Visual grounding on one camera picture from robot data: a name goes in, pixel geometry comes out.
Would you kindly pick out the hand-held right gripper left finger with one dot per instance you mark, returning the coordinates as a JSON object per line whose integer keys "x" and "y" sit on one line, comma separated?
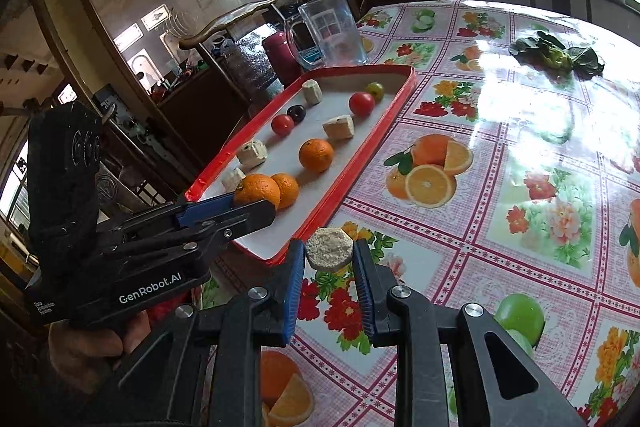
{"x": 295, "y": 294}

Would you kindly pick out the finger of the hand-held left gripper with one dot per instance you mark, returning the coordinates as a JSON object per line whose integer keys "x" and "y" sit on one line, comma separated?
{"x": 240, "y": 222}
{"x": 202, "y": 210}

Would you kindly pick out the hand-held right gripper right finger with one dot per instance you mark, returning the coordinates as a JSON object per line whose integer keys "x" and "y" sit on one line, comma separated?
{"x": 363, "y": 294}

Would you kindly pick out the orange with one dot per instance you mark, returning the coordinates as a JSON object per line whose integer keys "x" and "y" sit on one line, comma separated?
{"x": 316, "y": 155}
{"x": 257, "y": 189}
{"x": 287, "y": 191}

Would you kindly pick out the pale yam chunk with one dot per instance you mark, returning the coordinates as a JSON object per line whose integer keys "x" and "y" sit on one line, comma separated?
{"x": 251, "y": 153}
{"x": 339, "y": 127}
{"x": 328, "y": 248}
{"x": 311, "y": 92}
{"x": 233, "y": 178}

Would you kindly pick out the small red tomato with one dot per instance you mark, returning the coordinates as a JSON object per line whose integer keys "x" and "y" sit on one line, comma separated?
{"x": 282, "y": 124}

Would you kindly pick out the dark plum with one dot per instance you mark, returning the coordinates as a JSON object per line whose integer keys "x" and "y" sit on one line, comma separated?
{"x": 297, "y": 113}

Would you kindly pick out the red rimmed white tray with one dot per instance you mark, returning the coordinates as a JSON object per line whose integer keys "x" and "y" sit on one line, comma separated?
{"x": 350, "y": 157}

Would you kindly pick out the large red tomato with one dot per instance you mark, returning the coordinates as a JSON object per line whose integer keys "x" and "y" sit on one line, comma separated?
{"x": 361, "y": 104}

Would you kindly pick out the green and red tomato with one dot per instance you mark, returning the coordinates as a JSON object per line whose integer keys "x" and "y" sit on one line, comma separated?
{"x": 376, "y": 90}

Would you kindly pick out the person's left hand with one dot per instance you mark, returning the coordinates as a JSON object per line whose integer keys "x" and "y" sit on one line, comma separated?
{"x": 85, "y": 352}

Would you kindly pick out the dark wooden cabinet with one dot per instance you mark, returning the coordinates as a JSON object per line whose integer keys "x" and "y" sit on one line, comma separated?
{"x": 200, "y": 117}

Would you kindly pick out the floral fruit print tablecloth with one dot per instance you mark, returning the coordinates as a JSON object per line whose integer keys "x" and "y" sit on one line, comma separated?
{"x": 500, "y": 217}

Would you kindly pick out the red cup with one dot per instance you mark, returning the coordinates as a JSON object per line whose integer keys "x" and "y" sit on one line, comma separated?
{"x": 280, "y": 59}

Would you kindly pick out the clear glass mug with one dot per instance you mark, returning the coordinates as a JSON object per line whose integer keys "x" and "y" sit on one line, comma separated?
{"x": 332, "y": 29}

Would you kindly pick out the leafy green vegetable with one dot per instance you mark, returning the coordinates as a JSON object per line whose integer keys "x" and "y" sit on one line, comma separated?
{"x": 555, "y": 54}

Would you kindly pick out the wooden chair with curved rail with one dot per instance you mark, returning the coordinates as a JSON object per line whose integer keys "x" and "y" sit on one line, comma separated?
{"x": 225, "y": 19}

